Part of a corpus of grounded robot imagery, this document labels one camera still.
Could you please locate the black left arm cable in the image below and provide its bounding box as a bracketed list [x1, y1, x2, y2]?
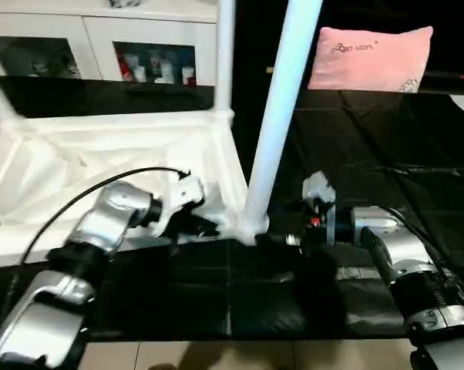
[8, 167, 193, 309]

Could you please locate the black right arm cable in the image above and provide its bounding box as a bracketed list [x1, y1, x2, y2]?
[371, 204, 464, 288]

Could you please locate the white plastic table top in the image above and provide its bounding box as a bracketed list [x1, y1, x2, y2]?
[0, 108, 264, 269]

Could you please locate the white glass-door cabinet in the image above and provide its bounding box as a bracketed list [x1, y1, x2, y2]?
[0, 0, 219, 87]

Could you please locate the red bottle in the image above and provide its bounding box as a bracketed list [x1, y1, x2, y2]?
[118, 52, 133, 82]

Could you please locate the black cabinet with gold label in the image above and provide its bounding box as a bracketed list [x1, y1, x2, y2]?
[236, 0, 464, 89]

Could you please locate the pink pillow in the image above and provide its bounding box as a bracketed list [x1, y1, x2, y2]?
[307, 25, 435, 92]

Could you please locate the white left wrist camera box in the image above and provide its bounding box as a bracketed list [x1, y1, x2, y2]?
[151, 176, 206, 238]

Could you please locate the black work mat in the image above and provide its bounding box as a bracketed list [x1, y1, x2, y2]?
[0, 76, 464, 340]

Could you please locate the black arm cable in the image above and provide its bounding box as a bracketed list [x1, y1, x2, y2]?
[371, 204, 464, 288]
[8, 167, 193, 309]

